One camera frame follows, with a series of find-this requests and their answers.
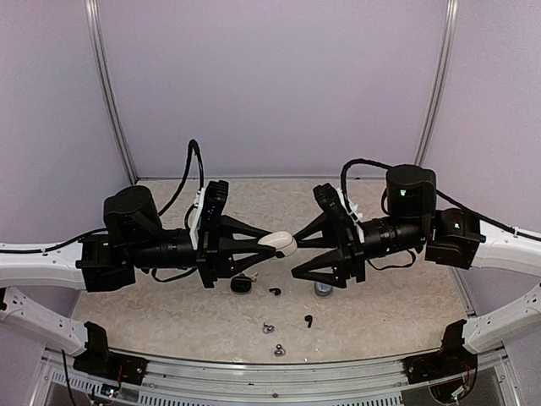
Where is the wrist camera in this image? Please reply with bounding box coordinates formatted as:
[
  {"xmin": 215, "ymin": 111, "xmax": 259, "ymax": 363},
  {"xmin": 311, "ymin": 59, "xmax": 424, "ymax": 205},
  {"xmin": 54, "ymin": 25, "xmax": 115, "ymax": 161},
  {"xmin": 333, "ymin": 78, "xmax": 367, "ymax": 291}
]
[
  {"xmin": 189, "ymin": 180, "xmax": 229, "ymax": 250},
  {"xmin": 313, "ymin": 183, "xmax": 361, "ymax": 227}
]

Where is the black earbud lower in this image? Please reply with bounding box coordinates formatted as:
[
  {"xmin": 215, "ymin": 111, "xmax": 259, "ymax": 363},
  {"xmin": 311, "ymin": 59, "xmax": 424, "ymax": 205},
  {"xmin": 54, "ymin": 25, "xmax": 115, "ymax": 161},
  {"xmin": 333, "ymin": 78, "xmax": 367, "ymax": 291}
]
[{"xmin": 304, "ymin": 315, "xmax": 313, "ymax": 328}]

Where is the black earbud charging case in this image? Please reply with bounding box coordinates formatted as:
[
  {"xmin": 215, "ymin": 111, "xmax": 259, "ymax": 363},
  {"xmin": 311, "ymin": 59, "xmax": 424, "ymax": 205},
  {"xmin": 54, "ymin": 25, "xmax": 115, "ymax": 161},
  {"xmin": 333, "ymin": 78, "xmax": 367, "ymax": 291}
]
[{"xmin": 230, "ymin": 275, "xmax": 253, "ymax": 294}]

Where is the aluminium frame post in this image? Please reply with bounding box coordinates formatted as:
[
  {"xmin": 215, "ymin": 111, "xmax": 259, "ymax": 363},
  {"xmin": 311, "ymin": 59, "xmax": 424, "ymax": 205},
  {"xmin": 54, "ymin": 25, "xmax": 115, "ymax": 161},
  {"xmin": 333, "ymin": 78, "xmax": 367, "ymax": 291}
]
[
  {"xmin": 84, "ymin": 0, "xmax": 139, "ymax": 184},
  {"xmin": 414, "ymin": 0, "xmax": 460, "ymax": 166}
]

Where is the left aluminium frame post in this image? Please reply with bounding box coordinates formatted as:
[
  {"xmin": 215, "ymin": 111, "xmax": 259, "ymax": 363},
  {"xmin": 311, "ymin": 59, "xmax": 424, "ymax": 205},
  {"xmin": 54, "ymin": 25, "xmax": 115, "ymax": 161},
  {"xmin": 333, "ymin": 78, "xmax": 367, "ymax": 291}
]
[{"xmin": 84, "ymin": 0, "xmax": 139, "ymax": 184}]

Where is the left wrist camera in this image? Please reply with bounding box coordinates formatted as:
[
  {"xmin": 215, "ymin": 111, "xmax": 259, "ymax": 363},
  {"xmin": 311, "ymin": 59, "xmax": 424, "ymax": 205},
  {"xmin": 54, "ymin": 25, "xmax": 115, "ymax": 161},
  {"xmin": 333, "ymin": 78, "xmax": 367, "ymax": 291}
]
[{"xmin": 189, "ymin": 180, "xmax": 229, "ymax": 250}]

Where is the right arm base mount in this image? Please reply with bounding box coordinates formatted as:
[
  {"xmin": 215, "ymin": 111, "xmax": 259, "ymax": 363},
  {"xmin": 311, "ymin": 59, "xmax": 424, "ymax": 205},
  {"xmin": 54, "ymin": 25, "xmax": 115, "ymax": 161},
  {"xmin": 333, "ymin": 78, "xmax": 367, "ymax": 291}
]
[{"xmin": 402, "ymin": 319, "xmax": 478, "ymax": 384}]

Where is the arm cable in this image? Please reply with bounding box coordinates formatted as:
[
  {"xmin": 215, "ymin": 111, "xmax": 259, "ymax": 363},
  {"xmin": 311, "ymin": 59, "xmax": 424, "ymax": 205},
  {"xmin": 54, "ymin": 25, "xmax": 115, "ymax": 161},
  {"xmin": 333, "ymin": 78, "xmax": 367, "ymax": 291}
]
[
  {"xmin": 158, "ymin": 139, "xmax": 205, "ymax": 217},
  {"xmin": 340, "ymin": 158, "xmax": 392, "ymax": 212}
]

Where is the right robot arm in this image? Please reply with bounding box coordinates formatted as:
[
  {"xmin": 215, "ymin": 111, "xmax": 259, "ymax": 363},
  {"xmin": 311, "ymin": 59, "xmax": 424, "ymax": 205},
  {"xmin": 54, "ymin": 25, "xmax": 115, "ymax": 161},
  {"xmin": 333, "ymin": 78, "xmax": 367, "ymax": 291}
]
[{"xmin": 292, "ymin": 158, "xmax": 540, "ymax": 288}]

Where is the blue-grey earbud case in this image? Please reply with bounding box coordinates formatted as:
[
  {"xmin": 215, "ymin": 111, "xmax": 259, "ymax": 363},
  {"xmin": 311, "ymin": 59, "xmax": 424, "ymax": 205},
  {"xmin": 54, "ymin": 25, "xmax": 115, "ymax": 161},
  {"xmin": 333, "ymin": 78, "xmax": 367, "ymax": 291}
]
[{"xmin": 314, "ymin": 282, "xmax": 334, "ymax": 298}]

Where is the white earbud charging case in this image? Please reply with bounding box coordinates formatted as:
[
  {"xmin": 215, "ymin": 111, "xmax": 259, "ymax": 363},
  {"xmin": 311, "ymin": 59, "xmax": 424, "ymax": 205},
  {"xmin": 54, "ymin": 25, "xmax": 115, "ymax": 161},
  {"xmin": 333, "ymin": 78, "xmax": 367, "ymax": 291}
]
[{"xmin": 258, "ymin": 231, "xmax": 298, "ymax": 259}]

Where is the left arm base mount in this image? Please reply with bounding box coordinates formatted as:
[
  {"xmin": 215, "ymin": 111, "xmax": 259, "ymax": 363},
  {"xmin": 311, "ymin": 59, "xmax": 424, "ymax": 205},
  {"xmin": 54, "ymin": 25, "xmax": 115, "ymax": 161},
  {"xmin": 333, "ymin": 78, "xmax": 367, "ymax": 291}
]
[{"xmin": 73, "ymin": 321, "xmax": 148, "ymax": 386}]

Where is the right aluminium frame post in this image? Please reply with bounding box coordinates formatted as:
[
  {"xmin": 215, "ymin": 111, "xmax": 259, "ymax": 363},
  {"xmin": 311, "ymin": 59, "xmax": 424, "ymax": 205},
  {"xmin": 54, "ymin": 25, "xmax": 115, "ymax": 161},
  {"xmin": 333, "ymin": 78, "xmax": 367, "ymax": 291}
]
[{"xmin": 414, "ymin": 0, "xmax": 460, "ymax": 166}]

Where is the purple earbud upper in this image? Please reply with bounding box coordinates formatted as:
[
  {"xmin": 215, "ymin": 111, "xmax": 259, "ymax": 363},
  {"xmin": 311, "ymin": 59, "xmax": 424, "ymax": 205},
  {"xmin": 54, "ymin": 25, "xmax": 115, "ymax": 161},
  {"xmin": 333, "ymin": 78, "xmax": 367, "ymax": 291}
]
[{"xmin": 262, "ymin": 323, "xmax": 275, "ymax": 334}]

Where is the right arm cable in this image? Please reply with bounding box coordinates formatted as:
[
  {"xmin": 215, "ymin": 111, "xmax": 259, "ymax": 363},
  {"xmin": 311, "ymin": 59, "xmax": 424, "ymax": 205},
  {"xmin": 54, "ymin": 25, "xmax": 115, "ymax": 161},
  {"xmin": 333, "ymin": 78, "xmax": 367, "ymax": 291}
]
[{"xmin": 340, "ymin": 158, "xmax": 392, "ymax": 212}]

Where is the purple earbud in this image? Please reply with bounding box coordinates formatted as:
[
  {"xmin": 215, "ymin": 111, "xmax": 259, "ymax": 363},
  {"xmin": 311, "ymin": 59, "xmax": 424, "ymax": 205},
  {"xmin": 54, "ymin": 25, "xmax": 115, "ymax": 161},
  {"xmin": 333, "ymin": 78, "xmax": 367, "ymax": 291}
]
[
  {"xmin": 273, "ymin": 344, "xmax": 287, "ymax": 356},
  {"xmin": 262, "ymin": 323, "xmax": 275, "ymax": 334}
]

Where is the front aluminium rail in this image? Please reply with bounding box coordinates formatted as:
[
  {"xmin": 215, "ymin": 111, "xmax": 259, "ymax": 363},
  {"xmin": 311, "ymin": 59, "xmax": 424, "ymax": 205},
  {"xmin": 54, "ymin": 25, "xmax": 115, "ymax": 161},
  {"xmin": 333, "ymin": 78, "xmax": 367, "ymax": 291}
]
[{"xmin": 29, "ymin": 346, "xmax": 523, "ymax": 406}]

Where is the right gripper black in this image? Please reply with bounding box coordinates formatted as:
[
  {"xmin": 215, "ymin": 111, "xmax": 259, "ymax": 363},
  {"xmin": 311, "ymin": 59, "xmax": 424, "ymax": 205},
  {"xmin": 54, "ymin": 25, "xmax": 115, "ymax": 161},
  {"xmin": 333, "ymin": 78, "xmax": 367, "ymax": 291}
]
[{"xmin": 288, "ymin": 211, "xmax": 429, "ymax": 289}]

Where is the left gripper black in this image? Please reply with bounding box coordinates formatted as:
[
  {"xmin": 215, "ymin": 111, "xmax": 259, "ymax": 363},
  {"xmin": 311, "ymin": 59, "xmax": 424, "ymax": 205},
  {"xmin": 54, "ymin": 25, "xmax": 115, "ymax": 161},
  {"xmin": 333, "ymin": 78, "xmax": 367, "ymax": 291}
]
[{"xmin": 128, "ymin": 214, "xmax": 276, "ymax": 288}]

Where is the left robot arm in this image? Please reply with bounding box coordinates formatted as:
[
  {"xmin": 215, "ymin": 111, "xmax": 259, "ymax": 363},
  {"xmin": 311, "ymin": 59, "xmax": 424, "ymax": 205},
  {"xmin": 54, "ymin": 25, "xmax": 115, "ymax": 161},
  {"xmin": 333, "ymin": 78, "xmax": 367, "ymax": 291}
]
[{"xmin": 1, "ymin": 181, "xmax": 276, "ymax": 376}]

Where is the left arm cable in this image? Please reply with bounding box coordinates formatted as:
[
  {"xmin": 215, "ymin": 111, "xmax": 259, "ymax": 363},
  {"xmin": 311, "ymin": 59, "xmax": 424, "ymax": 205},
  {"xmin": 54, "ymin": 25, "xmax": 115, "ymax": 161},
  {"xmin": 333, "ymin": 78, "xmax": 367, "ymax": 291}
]
[{"xmin": 158, "ymin": 139, "xmax": 205, "ymax": 217}]

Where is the purple earbud lower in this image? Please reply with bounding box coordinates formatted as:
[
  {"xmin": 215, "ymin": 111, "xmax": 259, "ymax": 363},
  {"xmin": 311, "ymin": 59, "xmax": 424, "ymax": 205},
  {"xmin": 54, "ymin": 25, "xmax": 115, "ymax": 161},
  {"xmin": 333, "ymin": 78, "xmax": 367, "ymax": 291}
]
[{"xmin": 273, "ymin": 344, "xmax": 287, "ymax": 356}]

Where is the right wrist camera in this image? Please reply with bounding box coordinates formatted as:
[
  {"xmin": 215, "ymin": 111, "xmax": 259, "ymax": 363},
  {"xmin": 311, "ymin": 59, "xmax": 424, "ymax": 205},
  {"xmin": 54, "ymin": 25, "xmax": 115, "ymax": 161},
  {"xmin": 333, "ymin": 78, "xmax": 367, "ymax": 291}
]
[{"xmin": 313, "ymin": 183, "xmax": 361, "ymax": 227}]

